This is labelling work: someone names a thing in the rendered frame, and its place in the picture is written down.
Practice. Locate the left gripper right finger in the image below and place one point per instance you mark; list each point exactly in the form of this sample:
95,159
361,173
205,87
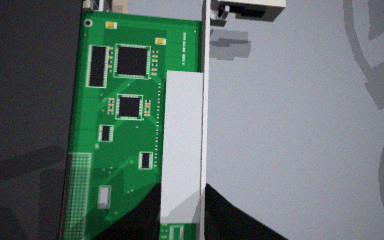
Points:
232,223

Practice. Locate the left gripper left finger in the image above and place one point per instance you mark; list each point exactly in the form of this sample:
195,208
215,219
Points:
140,222

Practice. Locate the green circuit board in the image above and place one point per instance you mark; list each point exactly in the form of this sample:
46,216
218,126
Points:
140,117

